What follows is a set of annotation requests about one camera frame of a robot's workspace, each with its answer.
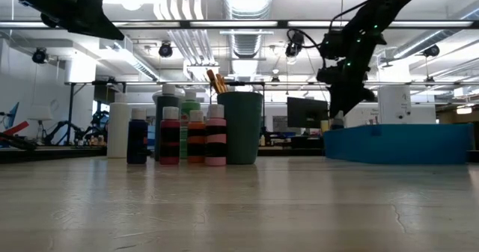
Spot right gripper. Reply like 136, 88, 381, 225
329, 55, 377, 119

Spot red board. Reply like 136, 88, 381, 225
6, 120, 34, 137

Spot orange paint bottle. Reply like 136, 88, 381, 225
186, 109, 207, 165

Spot white cylindrical column unit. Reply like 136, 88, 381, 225
377, 85, 412, 125

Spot black lab workbench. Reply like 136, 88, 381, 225
0, 144, 109, 164

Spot pink paint bottle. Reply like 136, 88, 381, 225
204, 104, 228, 168

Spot blue plastic bin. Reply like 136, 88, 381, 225
323, 123, 475, 166

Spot green plastic cup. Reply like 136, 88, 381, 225
216, 90, 263, 166

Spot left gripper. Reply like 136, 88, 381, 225
22, 0, 125, 40

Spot black computer monitor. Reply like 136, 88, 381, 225
287, 96, 329, 129

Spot blue paint bottle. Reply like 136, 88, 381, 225
126, 108, 149, 165

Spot blue board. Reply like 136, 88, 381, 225
3, 102, 20, 129

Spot black ceiling spotlight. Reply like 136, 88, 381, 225
158, 41, 174, 58
422, 44, 441, 58
31, 46, 49, 64
284, 30, 305, 58

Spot red paint bottle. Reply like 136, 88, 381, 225
159, 106, 181, 166

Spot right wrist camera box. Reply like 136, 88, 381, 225
317, 67, 340, 84

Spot tall black bottle white cap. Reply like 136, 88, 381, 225
155, 83, 181, 162

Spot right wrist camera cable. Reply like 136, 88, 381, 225
286, 0, 394, 70

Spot tall green paint bottle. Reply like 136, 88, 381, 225
179, 90, 201, 161

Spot black-handled paintbrush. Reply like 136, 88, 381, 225
215, 73, 228, 94

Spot black frame beam light strips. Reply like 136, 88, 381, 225
0, 19, 479, 30

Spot dark office desk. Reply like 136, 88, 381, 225
287, 134, 326, 158

